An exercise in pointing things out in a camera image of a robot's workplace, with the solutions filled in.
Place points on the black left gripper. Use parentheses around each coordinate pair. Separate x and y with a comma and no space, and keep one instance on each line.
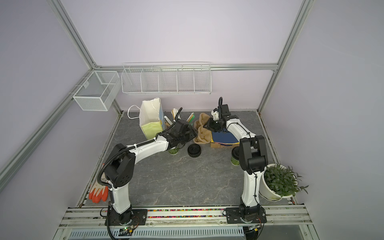
(191,131)

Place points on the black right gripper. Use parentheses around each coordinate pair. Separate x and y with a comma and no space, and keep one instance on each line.
(210,125)

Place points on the brown pulp cup carrier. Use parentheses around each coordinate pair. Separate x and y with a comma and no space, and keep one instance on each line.
(204,136)

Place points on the green paper coffee cup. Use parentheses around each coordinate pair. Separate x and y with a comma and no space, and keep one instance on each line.
(235,155)

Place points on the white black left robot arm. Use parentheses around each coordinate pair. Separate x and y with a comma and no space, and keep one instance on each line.
(117,171)

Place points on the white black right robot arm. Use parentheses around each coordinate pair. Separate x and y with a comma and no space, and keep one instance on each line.
(253,159)

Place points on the green wrapped straw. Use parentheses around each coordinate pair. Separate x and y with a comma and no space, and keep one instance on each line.
(191,118)

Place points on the white wrapped straw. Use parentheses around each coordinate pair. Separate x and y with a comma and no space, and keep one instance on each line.
(171,117)

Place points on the brown cardboard box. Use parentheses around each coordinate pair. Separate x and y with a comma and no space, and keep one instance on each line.
(223,145)

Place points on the stack of paper cups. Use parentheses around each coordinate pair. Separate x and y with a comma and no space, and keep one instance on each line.
(173,151)

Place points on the illustrated paper bag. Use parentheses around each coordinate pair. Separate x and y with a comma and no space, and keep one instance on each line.
(151,117)

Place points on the potted green plant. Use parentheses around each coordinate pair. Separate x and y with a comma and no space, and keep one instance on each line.
(279,182)

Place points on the small white mesh basket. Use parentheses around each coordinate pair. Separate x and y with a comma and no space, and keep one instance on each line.
(98,91)

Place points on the red white glove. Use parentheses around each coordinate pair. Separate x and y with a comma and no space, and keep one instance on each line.
(98,193)

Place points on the long white wire shelf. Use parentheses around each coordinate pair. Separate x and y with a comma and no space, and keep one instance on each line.
(167,78)

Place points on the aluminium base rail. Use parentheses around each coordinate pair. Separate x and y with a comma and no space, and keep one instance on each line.
(171,223)

